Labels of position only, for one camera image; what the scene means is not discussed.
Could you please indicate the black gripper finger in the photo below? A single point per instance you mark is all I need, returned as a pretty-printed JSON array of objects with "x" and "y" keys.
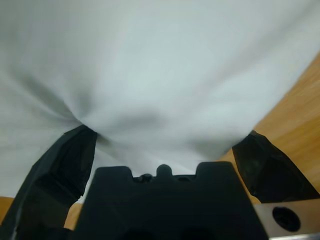
[
  {"x": 55, "y": 180},
  {"x": 270, "y": 172}
]

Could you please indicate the white t-shirt with black print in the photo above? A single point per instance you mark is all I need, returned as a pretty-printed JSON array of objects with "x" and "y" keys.
[{"x": 150, "y": 62}]

